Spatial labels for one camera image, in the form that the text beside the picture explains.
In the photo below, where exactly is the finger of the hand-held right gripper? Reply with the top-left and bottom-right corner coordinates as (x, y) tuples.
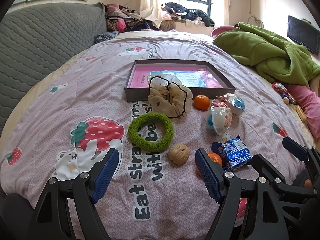
(252, 154), (293, 188)
(282, 137), (320, 178)

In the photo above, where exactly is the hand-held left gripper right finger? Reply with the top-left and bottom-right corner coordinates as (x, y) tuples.
(194, 148), (295, 240)

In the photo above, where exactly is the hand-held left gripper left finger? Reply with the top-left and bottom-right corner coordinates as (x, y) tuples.
(26, 148), (120, 240)

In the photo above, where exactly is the mandarin orange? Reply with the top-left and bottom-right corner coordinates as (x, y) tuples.
(194, 95), (210, 110)
(195, 152), (222, 177)

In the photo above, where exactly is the blue cookie packet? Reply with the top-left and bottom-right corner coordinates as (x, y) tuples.
(212, 135), (253, 172)

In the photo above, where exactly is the green fuzzy scrunchie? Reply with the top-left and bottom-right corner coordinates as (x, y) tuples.
(128, 112), (174, 152)

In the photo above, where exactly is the plastic-wrapped toy egg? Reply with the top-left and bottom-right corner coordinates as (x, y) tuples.
(212, 93), (245, 117)
(206, 100), (233, 135)

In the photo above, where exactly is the pink cardboard box lid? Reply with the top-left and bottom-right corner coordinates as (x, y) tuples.
(124, 59), (236, 102)

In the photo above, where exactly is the beige scrunchie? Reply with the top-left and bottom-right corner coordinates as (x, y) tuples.
(147, 77), (193, 118)

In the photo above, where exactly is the black hair tie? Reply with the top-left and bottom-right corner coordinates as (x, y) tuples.
(149, 76), (188, 118)

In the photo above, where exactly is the bed with cream sheet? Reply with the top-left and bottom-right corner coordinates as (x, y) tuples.
(0, 29), (320, 240)

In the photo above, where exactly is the yellow snack packet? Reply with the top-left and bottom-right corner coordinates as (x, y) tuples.
(295, 104), (307, 125)

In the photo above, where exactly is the pink blanket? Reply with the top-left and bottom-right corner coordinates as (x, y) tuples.
(287, 75), (320, 140)

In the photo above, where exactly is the small blue snack packet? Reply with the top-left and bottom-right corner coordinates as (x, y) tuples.
(282, 92), (297, 105)

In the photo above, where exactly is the red silver snack packet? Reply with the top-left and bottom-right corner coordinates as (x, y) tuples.
(272, 82), (288, 95)

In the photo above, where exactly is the strawberry printed lilac bedsheet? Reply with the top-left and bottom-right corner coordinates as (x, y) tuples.
(0, 31), (310, 240)

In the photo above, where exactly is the pink and blue book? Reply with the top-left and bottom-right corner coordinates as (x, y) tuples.
(132, 66), (224, 88)

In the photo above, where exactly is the green fleece blanket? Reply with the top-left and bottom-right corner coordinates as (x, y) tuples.
(212, 22), (320, 87)

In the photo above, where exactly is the black flat television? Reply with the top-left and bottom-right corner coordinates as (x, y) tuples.
(287, 15), (320, 55)

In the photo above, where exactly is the dark patterned cloth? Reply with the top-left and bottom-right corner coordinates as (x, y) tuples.
(94, 31), (120, 44)

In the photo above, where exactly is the pink pillow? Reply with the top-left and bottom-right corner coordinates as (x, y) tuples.
(211, 25), (240, 39)

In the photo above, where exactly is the grey quilted headboard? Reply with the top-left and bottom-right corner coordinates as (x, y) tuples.
(0, 2), (107, 130)

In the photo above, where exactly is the brown cloth bundle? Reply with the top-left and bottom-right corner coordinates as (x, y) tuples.
(160, 19), (177, 32)

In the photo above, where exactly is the pile of colourful clothes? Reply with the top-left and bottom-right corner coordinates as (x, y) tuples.
(105, 3), (160, 32)

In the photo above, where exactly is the pile of dark clothes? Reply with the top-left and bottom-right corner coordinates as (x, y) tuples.
(161, 2), (215, 27)

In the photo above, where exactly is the cream curtain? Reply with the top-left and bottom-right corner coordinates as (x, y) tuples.
(222, 0), (237, 25)
(139, 0), (163, 28)

